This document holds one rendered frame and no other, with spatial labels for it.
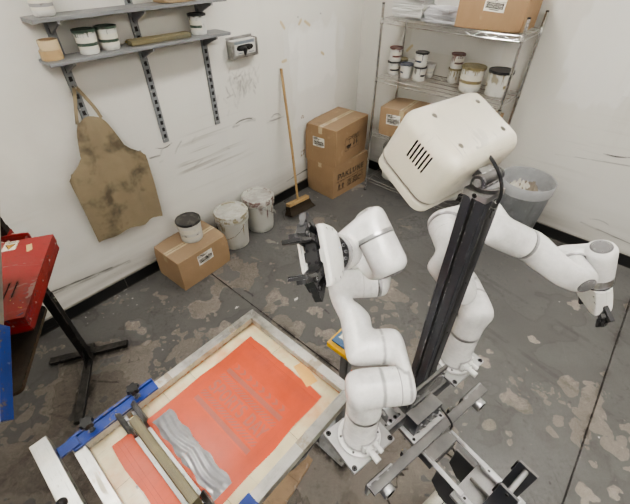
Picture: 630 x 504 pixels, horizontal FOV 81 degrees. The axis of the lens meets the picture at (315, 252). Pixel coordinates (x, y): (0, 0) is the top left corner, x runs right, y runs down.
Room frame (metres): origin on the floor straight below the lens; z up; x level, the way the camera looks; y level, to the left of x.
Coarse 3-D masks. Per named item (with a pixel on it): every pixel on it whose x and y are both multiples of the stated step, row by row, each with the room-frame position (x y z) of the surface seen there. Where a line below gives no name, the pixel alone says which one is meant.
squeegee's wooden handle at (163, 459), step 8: (136, 416) 0.58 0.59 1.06; (136, 424) 0.55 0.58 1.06; (136, 432) 0.53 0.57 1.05; (144, 432) 0.53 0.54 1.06; (144, 440) 0.50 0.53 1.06; (152, 440) 0.50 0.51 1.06; (152, 448) 0.48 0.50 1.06; (160, 448) 0.48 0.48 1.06; (160, 456) 0.46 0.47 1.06; (168, 456) 0.46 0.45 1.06; (160, 464) 0.43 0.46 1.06; (168, 464) 0.43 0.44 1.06; (168, 472) 0.41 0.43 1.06; (176, 472) 0.41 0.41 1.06; (176, 480) 0.39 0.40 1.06; (184, 480) 0.39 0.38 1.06; (184, 488) 0.37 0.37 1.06; (192, 488) 0.37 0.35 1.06; (184, 496) 0.35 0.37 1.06; (192, 496) 0.35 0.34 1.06
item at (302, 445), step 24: (216, 336) 0.95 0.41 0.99; (192, 360) 0.84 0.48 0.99; (312, 360) 0.84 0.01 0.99; (168, 384) 0.74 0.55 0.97; (336, 384) 0.73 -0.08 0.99; (336, 408) 0.64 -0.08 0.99; (312, 432) 0.56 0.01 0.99; (288, 456) 0.48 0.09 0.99; (96, 480) 0.41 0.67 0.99; (264, 480) 0.41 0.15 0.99
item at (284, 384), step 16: (288, 368) 0.82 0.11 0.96; (272, 384) 0.75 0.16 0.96; (288, 384) 0.75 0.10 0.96; (304, 384) 0.75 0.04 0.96; (288, 400) 0.69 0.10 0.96; (304, 400) 0.69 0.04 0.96; (288, 416) 0.63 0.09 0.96; (272, 432) 0.57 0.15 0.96; (208, 448) 0.52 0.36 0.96; (224, 448) 0.52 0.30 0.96; (256, 448) 0.52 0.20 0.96; (272, 448) 0.52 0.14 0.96; (224, 464) 0.47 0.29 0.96; (240, 464) 0.47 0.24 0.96; (256, 464) 0.47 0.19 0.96; (160, 480) 0.43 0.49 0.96; (192, 480) 0.43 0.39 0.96; (240, 480) 0.43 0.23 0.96; (160, 496) 0.38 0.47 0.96; (176, 496) 0.38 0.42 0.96; (224, 496) 0.38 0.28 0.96
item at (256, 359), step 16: (240, 352) 0.90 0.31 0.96; (256, 352) 0.90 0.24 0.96; (224, 368) 0.82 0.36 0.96; (256, 368) 0.82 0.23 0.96; (272, 368) 0.82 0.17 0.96; (192, 384) 0.75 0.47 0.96; (208, 384) 0.75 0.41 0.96; (176, 400) 0.69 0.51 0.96; (192, 400) 0.69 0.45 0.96; (192, 416) 0.63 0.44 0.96; (208, 416) 0.63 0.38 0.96; (192, 432) 0.57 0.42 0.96; (208, 432) 0.57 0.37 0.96; (128, 448) 0.52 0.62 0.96; (128, 464) 0.47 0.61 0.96; (144, 464) 0.47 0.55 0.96; (144, 480) 0.43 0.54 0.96
